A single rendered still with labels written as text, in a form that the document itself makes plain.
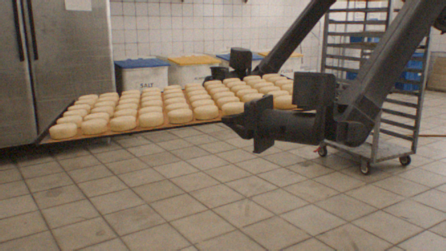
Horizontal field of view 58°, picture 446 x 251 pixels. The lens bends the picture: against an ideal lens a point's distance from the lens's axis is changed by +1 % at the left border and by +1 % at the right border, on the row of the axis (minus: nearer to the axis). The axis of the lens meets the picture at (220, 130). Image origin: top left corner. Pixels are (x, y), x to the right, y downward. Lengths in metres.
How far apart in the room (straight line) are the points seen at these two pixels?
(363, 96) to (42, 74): 3.14
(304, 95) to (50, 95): 3.13
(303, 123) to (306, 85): 0.06
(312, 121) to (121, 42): 4.18
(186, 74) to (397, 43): 3.73
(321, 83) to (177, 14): 4.42
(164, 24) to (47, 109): 1.94
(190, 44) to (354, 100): 4.50
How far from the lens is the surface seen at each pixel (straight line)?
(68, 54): 3.67
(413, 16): 0.81
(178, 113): 0.81
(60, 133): 0.82
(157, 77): 4.25
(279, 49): 1.28
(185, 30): 5.12
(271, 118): 0.72
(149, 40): 4.90
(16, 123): 3.68
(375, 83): 0.76
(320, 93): 0.70
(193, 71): 4.44
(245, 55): 1.27
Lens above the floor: 1.17
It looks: 16 degrees down
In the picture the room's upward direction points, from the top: straight up
